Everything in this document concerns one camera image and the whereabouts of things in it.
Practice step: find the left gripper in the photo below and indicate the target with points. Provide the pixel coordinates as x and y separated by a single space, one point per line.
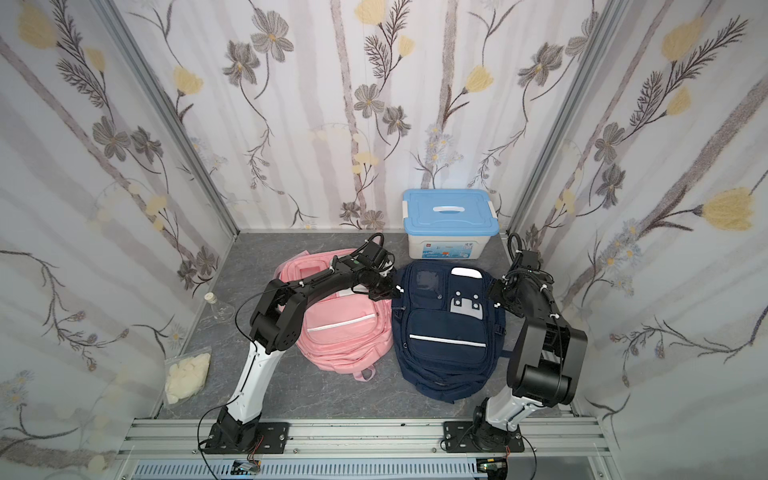
392 288

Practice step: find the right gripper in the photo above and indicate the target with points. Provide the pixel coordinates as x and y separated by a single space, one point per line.
504 291

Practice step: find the small circuit board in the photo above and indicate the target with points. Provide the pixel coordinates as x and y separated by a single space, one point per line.
245 467

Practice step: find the white slotted cable duct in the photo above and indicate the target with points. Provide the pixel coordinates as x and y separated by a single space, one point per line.
381 468

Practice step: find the white box with blue lid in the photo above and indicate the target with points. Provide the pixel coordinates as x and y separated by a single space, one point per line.
448 223

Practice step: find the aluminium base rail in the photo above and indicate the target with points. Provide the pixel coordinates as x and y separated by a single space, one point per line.
550 448

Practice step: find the navy blue backpack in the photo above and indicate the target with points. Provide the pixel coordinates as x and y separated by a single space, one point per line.
448 335

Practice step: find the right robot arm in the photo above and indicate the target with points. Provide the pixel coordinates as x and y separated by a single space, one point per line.
545 363

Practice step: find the pink backpack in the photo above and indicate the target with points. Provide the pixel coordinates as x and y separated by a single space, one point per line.
347 333

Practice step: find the bag of white pieces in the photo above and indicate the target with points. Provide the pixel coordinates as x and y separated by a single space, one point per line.
186 375

